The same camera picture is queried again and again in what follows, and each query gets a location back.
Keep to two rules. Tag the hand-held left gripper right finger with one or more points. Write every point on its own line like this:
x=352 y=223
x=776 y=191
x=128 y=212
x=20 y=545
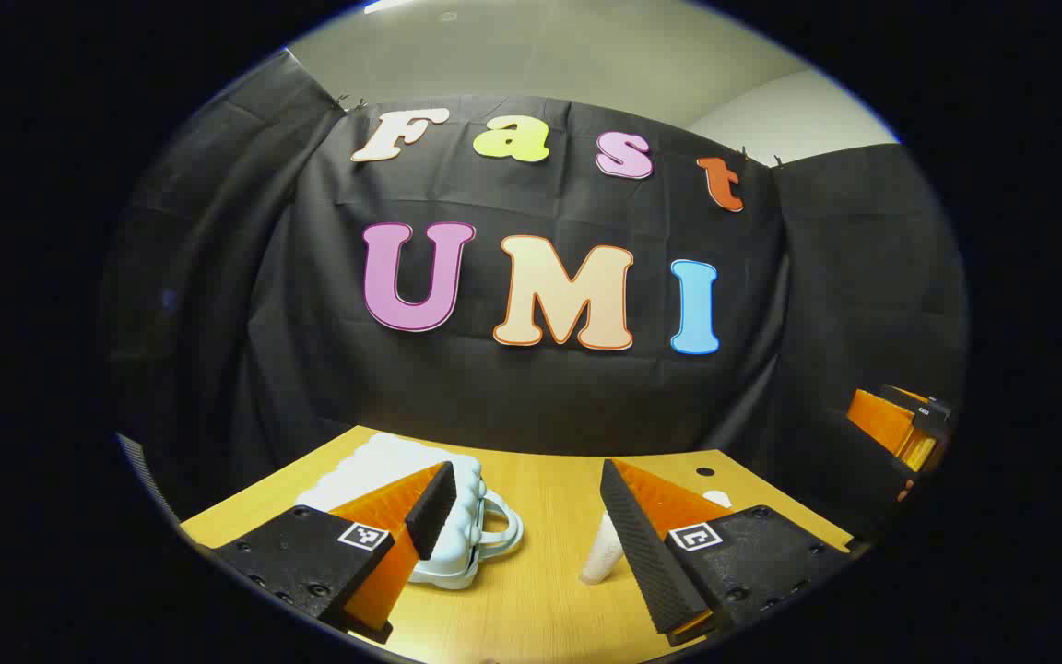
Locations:
x=632 y=544

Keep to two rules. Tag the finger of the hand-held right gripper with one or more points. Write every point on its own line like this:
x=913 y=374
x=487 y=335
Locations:
x=881 y=424

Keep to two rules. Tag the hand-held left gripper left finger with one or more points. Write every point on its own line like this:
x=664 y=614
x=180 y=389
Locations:
x=434 y=512

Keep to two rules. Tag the white squeeze tube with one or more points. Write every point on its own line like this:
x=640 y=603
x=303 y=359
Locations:
x=600 y=553

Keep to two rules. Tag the light blue suitcase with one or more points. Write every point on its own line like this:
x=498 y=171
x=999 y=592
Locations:
x=374 y=466

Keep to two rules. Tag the grey ribbed pad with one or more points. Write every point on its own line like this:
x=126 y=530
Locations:
x=137 y=466

